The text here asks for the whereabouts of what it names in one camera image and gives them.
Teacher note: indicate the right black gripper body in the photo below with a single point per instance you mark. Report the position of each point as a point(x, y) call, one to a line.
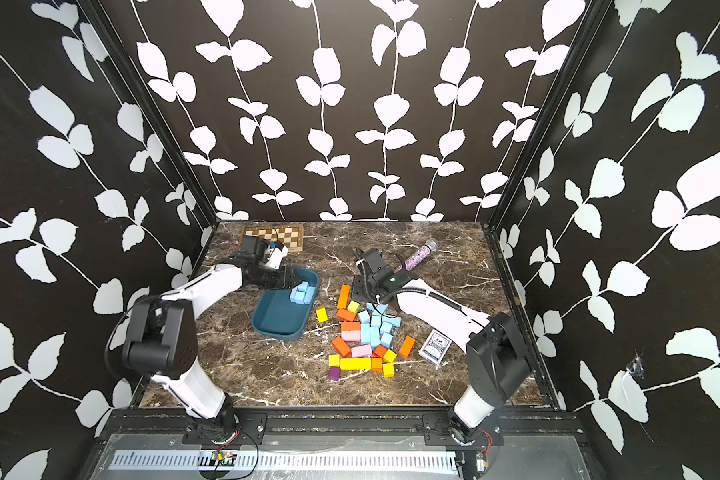
point(363, 292)

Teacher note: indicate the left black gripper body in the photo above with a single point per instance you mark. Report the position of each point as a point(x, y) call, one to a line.
point(271, 278)

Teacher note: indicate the dark teal plastic tray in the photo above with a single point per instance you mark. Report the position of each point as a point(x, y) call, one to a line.
point(278, 318)

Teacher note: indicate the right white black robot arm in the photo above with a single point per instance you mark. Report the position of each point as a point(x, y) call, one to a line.
point(497, 357)

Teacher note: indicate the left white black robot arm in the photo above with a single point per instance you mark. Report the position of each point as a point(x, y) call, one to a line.
point(161, 337)

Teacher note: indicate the lime green cube block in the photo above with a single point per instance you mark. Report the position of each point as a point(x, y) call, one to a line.
point(353, 306)

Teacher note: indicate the long orange block upper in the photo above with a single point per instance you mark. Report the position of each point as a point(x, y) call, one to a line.
point(344, 297)

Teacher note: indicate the purple glitter microphone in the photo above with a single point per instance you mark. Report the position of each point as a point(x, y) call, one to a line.
point(421, 254)

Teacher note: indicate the wooden chess board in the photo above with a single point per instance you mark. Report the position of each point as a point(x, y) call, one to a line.
point(291, 235)

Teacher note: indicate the small yellow block left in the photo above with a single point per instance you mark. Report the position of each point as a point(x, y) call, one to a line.
point(321, 314)

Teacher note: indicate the orange red block lower left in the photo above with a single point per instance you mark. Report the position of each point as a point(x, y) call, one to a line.
point(340, 345)

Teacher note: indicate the orange block right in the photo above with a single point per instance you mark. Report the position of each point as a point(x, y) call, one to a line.
point(407, 347)

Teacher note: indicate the long yellow block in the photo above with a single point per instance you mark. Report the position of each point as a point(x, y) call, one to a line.
point(355, 364)

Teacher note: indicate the blue playing card deck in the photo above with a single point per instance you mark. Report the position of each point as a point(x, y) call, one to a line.
point(435, 347)

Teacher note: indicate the purple cube block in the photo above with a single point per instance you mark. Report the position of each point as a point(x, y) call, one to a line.
point(334, 373)

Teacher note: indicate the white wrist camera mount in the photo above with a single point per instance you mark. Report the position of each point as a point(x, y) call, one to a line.
point(277, 253)

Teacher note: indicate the black front rail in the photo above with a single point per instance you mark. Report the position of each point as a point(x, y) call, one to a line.
point(435, 424)

